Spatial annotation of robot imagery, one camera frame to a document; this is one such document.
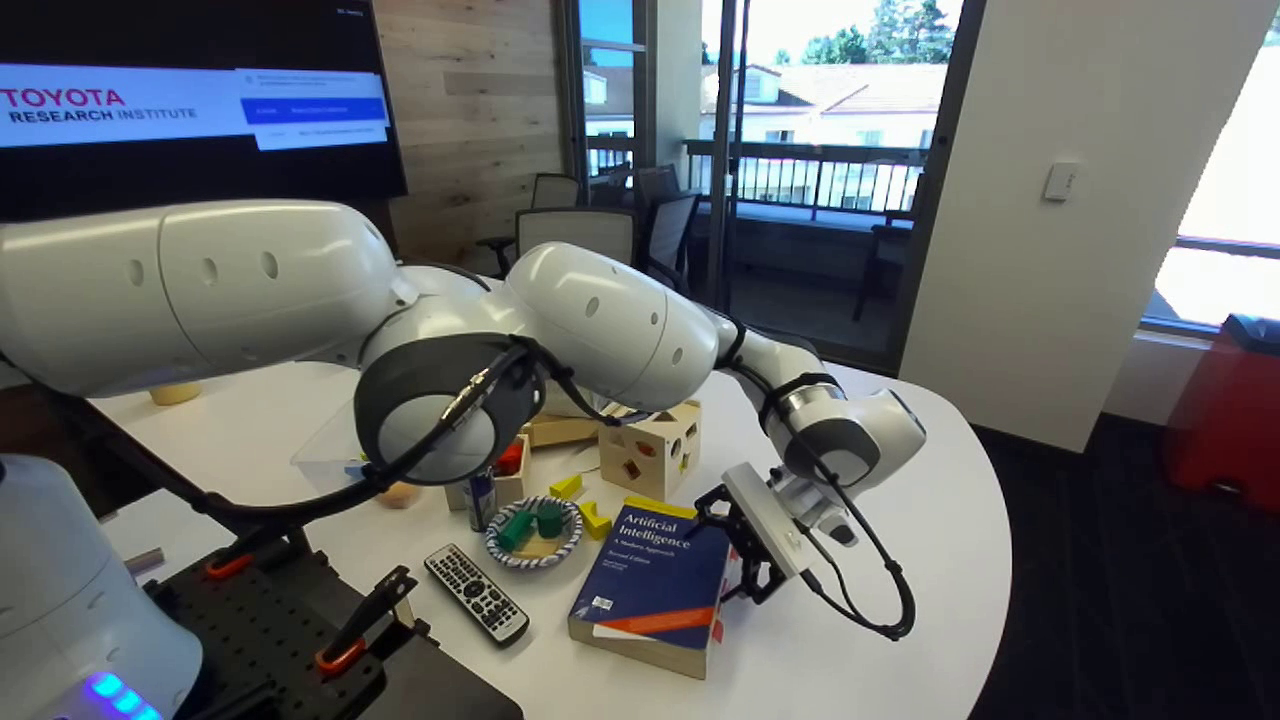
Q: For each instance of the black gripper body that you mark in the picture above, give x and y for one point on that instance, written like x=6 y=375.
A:
x=746 y=543

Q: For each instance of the blue textbook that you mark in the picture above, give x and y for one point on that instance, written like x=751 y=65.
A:
x=645 y=584

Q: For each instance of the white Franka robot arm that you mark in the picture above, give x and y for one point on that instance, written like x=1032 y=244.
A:
x=201 y=287

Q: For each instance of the wooden shape sorter cube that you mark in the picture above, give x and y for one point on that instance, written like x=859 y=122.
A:
x=655 y=448

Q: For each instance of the yellow wooden block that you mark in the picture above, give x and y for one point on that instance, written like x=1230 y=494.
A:
x=592 y=523
x=571 y=489

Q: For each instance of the green wooden block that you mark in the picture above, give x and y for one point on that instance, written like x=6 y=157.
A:
x=550 y=516
x=512 y=535

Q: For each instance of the flat wooden tray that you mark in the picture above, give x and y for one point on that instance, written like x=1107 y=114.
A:
x=563 y=435

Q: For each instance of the patterned rim plate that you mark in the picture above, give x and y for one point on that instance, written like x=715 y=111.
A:
x=532 y=550

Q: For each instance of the small wooden box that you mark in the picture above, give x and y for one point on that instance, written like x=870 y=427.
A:
x=512 y=482

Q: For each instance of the red toy piece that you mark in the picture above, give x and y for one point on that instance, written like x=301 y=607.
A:
x=512 y=460

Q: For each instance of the small blue cap bottle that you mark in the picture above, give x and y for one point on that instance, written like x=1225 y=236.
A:
x=482 y=507

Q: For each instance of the black remote control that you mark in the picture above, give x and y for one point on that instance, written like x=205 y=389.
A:
x=477 y=594

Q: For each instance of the dark office chair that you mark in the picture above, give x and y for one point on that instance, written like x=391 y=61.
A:
x=667 y=243

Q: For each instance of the black balcony chair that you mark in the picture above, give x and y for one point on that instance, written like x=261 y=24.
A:
x=882 y=267

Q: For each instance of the grey office chair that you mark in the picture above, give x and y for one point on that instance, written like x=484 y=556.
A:
x=576 y=235

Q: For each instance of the yellowish round toy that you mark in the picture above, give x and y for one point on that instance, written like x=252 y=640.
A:
x=398 y=496

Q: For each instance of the balcony railing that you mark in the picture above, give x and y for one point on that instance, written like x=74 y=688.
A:
x=801 y=181

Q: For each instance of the black orange clamp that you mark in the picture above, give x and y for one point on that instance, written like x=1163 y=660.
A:
x=252 y=550
x=360 y=626

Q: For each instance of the black perforated base board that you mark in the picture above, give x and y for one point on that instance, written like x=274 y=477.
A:
x=264 y=626

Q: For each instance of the red bin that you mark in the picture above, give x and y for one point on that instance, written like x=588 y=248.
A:
x=1225 y=420

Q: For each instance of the tan water bottle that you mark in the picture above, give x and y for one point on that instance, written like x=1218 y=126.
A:
x=176 y=392

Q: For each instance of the white side board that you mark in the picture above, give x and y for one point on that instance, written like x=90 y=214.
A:
x=135 y=527

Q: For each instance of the large TV screen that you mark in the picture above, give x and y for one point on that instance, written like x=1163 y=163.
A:
x=135 y=107

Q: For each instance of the silver wrist camera bar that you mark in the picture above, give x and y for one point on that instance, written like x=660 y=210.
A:
x=765 y=523

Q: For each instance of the white light switch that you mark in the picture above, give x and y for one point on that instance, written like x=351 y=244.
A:
x=1059 y=181

